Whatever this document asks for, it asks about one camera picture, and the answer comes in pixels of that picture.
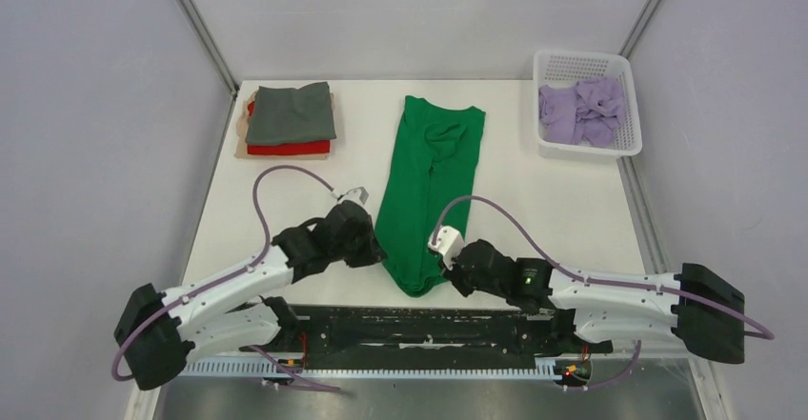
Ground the green t shirt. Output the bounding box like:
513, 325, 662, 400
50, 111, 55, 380
374, 95, 486, 297

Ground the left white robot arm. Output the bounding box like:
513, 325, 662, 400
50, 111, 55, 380
111, 200, 386, 390

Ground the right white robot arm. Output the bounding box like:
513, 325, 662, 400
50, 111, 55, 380
438, 240, 745, 365

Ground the folded red t shirt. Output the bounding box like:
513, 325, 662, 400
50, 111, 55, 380
243, 101, 333, 156

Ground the folded grey t shirt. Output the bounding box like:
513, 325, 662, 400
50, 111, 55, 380
245, 82, 336, 146

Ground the crumpled purple t shirt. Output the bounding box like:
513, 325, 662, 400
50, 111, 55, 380
538, 76, 627, 148

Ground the white plastic basket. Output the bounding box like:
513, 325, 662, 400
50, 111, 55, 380
533, 50, 642, 161

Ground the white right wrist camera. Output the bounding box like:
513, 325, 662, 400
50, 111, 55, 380
428, 226, 466, 270

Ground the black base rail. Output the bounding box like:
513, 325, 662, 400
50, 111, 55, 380
260, 305, 614, 370

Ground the white slotted cable duct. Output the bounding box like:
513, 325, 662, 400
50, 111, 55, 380
180, 355, 562, 382

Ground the left aluminium frame post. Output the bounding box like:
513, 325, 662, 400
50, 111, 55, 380
175, 0, 239, 97

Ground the aluminium frame post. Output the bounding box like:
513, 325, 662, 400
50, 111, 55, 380
175, 0, 239, 97
618, 0, 664, 59

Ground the right aluminium frame post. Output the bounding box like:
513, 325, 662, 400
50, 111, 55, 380
618, 0, 664, 59

